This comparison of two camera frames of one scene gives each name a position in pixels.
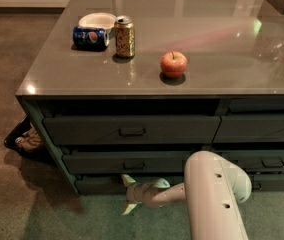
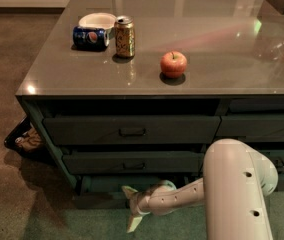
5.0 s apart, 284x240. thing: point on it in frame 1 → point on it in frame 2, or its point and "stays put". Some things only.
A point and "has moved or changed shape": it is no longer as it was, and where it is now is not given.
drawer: [115, 185] has moved or changed shape
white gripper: [136, 193] → [143, 201]
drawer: [127, 130] stays put
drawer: [130, 162] stays put
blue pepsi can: [89, 38] stays put
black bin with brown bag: [25, 140] stays put
